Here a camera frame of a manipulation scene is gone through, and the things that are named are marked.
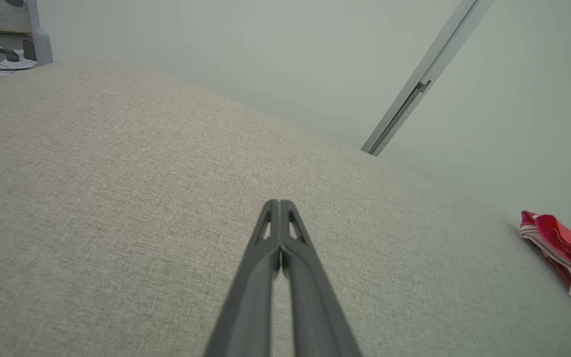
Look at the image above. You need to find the grey metal wall post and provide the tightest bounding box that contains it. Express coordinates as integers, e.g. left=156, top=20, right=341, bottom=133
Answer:
left=361, top=0, right=495, bottom=157

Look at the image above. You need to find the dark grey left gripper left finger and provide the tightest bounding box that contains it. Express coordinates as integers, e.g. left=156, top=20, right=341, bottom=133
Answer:
left=204, top=199, right=281, bottom=357

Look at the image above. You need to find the red jersey with black numbers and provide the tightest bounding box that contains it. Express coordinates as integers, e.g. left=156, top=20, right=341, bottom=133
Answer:
left=519, top=211, right=571, bottom=298

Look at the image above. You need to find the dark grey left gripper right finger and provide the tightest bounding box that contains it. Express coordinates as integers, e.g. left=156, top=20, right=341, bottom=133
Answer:
left=281, top=199, right=363, bottom=357

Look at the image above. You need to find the grey metal furniture leg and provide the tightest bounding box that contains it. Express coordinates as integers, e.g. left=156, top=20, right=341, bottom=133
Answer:
left=24, top=0, right=53, bottom=66

